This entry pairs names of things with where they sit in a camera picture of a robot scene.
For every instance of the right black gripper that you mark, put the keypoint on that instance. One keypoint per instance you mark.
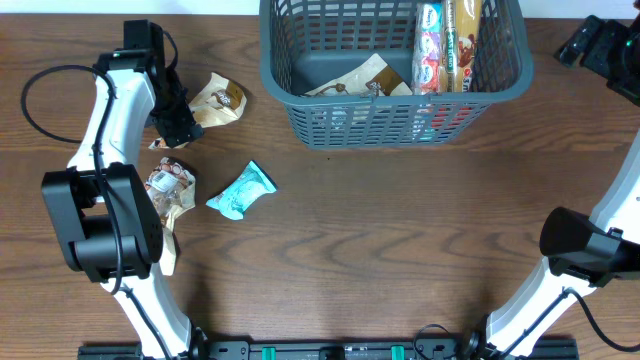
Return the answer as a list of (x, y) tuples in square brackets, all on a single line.
[(611, 33)]

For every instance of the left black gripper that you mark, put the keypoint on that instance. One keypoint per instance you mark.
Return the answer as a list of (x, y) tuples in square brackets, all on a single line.
[(179, 122)]

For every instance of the beige snack bag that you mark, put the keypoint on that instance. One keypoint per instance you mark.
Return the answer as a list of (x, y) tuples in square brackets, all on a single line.
[(219, 103)]

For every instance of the beige nut bag with label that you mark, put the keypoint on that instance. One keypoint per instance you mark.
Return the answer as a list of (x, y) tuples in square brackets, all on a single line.
[(171, 188)]

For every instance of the teal snack packet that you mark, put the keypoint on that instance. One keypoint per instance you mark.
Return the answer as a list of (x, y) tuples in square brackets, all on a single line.
[(252, 183)]

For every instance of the grey plastic basket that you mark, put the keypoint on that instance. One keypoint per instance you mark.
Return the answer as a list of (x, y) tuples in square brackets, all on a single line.
[(306, 44)]

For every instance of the multicolour tissue pack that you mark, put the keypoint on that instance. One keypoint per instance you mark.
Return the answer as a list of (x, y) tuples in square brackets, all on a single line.
[(428, 71)]

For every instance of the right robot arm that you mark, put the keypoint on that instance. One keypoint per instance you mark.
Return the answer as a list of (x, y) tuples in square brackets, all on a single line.
[(580, 253)]

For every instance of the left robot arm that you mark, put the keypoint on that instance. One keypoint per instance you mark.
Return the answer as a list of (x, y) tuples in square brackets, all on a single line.
[(104, 219)]

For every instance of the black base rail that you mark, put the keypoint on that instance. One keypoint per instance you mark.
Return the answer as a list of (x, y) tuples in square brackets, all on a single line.
[(434, 348)]

